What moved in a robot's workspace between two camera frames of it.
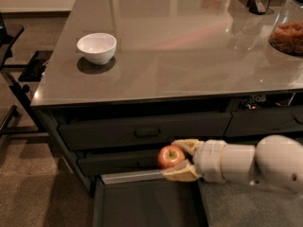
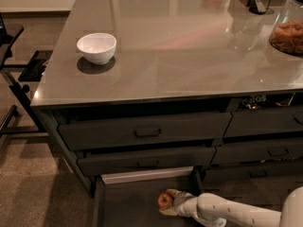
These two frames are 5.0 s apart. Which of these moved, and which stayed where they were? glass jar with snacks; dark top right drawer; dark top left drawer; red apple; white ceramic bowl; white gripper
Moved: white gripper; red apple
Stayed: white ceramic bowl; glass jar with snacks; dark top right drawer; dark top left drawer
